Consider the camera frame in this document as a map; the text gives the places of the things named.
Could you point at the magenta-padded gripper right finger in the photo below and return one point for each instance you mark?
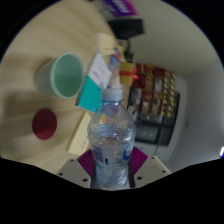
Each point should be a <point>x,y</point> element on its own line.
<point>150,168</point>

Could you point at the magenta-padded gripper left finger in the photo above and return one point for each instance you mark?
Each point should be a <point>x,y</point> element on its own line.
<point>75,171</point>

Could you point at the clear plastic water bottle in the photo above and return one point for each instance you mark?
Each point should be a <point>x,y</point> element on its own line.
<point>111,140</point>

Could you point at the pale yellow envelope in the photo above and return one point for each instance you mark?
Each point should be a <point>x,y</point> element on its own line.
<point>78,136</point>

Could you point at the flat round red coaster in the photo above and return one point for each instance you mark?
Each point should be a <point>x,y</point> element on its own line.
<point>44,124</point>

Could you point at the wooden shelf unit with trophies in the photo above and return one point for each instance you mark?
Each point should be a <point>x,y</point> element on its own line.
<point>156,100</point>

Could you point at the teal folder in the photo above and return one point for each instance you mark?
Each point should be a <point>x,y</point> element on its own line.
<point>89,95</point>

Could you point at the pale green cup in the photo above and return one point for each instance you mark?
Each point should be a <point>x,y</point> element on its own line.
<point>63,76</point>

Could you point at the yellow gift box red ribbon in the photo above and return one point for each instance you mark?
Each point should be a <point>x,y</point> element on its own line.
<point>126,73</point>

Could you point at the white paper document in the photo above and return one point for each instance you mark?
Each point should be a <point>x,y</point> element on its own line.
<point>99,70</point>

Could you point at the cream book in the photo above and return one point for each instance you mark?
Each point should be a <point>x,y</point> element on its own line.
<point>106,43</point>

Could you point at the purple sign board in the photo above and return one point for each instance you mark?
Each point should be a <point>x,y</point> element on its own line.
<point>120,6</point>

